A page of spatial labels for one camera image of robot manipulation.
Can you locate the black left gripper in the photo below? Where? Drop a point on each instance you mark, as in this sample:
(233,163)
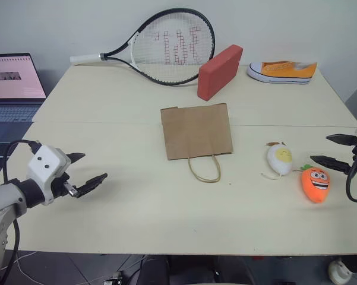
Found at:
(61,187)

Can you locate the orange carrot plush toy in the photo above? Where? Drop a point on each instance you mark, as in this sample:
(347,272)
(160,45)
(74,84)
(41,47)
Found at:
(316,185)

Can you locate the white egg plush toy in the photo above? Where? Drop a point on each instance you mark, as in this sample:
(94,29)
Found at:
(280,160)

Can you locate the orange canvas sneaker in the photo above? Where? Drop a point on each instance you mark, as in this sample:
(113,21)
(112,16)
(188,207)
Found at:
(282,72)

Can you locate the open grey laptop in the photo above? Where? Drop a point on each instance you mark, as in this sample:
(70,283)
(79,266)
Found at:
(13,83)

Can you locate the white round object under table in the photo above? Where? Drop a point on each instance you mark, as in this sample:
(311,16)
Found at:
(340,271)

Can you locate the red foam block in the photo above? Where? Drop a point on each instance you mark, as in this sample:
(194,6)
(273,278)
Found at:
(218,74)

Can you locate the black and white tennis racket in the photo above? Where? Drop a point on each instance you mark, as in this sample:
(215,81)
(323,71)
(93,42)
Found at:
(172,44)

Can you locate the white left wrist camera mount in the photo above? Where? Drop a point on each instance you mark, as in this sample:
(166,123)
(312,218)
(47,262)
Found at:
(44,166)

